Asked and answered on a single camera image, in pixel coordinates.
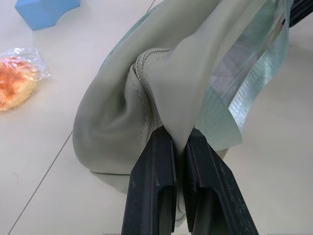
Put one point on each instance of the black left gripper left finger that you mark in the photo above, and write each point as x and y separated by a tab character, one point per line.
149	181

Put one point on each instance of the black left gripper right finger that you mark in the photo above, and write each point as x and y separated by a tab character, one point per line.
215	186

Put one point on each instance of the pale green zip pouch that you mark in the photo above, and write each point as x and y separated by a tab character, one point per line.
171	80

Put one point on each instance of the plastic-wrapped bread bun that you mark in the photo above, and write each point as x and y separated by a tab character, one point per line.
15	78

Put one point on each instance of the black ribbed gripper part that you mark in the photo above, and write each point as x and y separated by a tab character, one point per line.
299	13

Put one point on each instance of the blue foam block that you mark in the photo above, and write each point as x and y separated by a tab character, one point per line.
45	12

